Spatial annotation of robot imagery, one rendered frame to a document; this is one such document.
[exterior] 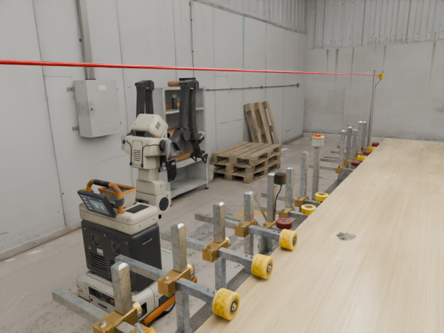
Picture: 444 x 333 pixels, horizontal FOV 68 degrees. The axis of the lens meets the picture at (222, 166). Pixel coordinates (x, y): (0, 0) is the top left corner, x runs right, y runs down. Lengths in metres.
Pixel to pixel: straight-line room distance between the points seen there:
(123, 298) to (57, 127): 3.02
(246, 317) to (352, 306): 0.34
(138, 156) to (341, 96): 7.89
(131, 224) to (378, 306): 1.44
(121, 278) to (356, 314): 0.71
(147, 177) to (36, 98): 1.70
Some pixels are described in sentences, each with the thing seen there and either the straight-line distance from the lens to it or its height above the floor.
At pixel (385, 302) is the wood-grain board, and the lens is 1.27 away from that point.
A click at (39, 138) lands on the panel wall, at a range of 3.80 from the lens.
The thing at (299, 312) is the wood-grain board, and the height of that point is 0.90.
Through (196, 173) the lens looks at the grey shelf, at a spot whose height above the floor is 0.22.
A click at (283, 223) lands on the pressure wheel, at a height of 0.91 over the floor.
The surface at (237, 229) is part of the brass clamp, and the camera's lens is 1.53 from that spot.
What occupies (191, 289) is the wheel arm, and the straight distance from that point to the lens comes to 1.15.
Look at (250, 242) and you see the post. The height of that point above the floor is 0.86.
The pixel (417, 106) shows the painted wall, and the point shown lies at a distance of 9.50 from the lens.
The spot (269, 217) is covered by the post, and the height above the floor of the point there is 0.90.
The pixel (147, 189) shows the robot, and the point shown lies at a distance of 2.51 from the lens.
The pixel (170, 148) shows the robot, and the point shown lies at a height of 1.17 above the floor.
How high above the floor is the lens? 1.60
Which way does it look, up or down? 14 degrees down
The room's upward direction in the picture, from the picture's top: 1 degrees counter-clockwise
